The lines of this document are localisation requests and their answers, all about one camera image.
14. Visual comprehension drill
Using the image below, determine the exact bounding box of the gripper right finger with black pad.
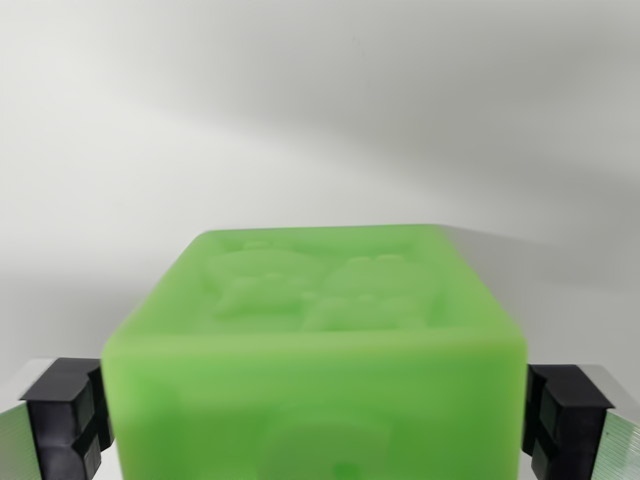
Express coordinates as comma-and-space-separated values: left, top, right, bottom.
521, 363, 640, 480

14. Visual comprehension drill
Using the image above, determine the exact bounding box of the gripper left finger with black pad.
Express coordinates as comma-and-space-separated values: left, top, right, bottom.
0, 356, 117, 480

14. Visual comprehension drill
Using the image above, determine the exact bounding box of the green cube with embossed figures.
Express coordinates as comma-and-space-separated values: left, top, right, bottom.
99, 224, 531, 480

